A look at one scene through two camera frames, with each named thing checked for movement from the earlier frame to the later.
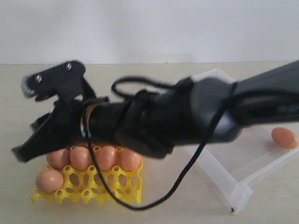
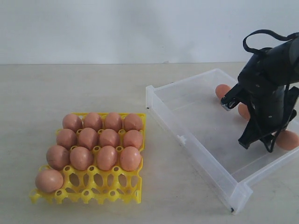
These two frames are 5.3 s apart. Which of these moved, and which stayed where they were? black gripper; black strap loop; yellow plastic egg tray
Moved: black strap loop; black gripper
Stayed: yellow plastic egg tray
